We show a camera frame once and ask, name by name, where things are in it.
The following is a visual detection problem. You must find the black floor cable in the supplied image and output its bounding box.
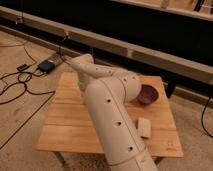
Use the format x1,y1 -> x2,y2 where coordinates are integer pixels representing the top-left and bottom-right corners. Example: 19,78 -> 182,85
0,43 -> 56,106

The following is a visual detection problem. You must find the long wooden beam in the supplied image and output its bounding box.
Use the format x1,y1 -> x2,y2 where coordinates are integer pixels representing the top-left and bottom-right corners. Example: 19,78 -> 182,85
0,6 -> 213,85

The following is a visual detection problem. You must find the purple bowl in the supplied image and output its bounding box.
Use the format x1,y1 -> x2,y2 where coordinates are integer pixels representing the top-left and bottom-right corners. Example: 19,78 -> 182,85
137,84 -> 159,105

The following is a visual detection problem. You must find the small black plug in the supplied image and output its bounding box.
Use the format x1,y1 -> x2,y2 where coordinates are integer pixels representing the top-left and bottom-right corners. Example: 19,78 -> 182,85
17,64 -> 29,72

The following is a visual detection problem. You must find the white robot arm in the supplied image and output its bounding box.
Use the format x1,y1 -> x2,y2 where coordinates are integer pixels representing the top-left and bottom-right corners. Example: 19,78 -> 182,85
71,54 -> 158,171

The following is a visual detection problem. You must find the black power adapter box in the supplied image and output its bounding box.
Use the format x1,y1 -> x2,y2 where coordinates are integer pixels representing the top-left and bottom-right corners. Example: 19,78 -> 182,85
38,60 -> 55,73

